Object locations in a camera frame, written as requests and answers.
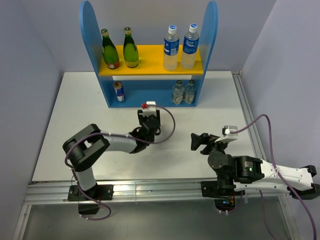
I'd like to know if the silver blue can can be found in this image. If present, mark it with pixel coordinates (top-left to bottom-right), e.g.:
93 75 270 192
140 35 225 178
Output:
112 81 126 103

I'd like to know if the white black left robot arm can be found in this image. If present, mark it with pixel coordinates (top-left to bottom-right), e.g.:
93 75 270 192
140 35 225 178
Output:
62 109 161 200

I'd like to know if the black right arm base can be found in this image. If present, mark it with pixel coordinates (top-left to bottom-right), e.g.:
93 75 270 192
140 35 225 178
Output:
200 180 245 212

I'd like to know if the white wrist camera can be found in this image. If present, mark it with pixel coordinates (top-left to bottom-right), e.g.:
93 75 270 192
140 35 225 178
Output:
215 125 238 144
142 101 157 117

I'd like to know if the blue and yellow shelf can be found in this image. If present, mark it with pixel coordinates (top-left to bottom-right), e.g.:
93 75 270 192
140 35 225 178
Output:
79 0 219 108

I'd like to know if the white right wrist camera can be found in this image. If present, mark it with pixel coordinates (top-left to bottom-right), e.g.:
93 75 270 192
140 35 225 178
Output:
215 125 238 144

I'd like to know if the green glass bottle orange label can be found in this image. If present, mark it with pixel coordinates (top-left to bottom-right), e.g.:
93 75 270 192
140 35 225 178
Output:
100 28 120 70

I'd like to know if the aluminium right rail frame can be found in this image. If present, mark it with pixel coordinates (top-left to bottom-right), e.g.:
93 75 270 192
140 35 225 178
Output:
231 71 273 164

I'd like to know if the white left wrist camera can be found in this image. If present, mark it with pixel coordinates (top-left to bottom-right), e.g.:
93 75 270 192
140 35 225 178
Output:
142 101 157 117

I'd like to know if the blue label water bottle front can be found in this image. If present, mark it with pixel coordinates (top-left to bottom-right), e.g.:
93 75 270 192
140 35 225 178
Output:
181 23 200 70

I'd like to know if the clear soda water bottle left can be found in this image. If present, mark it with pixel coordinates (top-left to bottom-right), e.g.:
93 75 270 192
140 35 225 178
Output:
171 80 184 105

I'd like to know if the aluminium front rail frame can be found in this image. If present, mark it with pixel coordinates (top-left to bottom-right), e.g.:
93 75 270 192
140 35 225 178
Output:
12 174 301 240

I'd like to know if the aluminium rail frame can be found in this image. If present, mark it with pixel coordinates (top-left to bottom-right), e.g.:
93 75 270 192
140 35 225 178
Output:
12 174 301 240
231 71 273 164

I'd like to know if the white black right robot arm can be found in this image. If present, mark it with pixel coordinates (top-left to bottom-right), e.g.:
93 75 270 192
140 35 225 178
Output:
190 131 320 200

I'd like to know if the green glass bottle gold cap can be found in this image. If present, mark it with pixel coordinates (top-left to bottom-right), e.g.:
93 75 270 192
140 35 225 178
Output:
123 26 139 68

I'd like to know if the clear soda water bottle right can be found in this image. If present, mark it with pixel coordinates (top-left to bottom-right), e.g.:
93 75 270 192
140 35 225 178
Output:
183 79 196 104

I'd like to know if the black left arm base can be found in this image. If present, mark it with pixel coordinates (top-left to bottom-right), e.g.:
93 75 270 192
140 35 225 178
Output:
67 184 114 216

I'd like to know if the blue label water bottle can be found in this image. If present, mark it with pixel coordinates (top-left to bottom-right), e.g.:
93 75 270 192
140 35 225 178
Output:
163 25 180 71
181 23 200 70

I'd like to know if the clear soda water bottle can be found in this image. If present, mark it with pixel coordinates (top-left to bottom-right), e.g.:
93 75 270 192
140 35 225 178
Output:
171 80 184 105
183 79 196 104

